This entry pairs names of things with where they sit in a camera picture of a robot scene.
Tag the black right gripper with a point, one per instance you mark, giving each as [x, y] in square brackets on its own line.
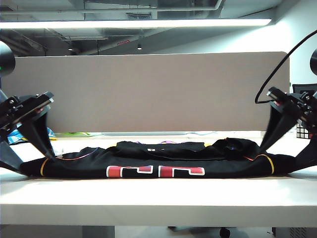
[292, 104]

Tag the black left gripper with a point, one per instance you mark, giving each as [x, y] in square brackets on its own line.
[22, 109]

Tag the black basketball jersey number 35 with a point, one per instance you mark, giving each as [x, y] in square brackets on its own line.
[158, 158]

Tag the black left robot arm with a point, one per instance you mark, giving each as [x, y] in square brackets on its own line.
[6, 59]

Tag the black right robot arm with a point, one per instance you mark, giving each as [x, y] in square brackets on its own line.
[305, 151]

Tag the yellow flat item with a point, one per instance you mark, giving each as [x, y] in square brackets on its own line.
[52, 138]

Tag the Rubik's cube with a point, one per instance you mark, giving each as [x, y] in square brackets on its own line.
[301, 130]

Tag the blue plastic bag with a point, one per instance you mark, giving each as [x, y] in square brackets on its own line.
[13, 137]

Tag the green item behind divider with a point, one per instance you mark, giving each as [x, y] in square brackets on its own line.
[74, 134]

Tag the black office chair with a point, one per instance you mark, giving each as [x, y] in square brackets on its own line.
[304, 88]

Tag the brown desk divider panel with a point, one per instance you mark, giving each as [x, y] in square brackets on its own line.
[148, 94]

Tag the long ceiling light strip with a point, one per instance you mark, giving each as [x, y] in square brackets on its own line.
[123, 24]

